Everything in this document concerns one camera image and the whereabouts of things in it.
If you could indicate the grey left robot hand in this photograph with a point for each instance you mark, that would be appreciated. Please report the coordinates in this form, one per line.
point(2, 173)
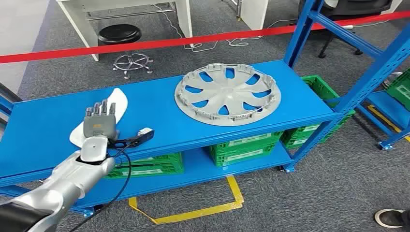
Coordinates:
point(99, 123)

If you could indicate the white plastic car part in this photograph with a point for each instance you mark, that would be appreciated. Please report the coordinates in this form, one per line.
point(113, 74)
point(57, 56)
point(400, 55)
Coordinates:
point(120, 99)

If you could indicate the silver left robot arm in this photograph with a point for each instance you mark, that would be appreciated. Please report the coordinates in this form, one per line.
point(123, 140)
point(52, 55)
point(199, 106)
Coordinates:
point(69, 181)

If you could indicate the blue metal shelf rack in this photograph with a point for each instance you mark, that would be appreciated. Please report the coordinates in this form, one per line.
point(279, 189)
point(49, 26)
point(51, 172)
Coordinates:
point(384, 105)
point(160, 105)

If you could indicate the green plastic crate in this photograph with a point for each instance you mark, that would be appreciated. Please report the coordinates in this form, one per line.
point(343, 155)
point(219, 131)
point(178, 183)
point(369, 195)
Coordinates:
point(317, 86)
point(153, 165)
point(243, 150)
point(400, 89)

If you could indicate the black round stool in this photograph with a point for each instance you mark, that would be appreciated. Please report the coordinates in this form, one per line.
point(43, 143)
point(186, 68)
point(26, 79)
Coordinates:
point(119, 33)

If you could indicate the red barrier belt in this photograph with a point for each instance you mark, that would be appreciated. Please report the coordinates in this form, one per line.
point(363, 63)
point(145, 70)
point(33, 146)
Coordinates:
point(160, 43)

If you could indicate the grey wheel hubcap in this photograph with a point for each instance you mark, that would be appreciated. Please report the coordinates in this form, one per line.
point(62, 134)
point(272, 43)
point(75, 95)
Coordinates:
point(229, 96)

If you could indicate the white desk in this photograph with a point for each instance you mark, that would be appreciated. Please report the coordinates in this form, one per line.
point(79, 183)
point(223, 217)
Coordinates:
point(254, 12)
point(184, 16)

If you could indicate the black office chair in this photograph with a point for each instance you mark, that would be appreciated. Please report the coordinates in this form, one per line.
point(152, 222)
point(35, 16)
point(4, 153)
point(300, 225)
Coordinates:
point(346, 6)

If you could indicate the person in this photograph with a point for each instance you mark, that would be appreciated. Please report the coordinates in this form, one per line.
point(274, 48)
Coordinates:
point(389, 219)

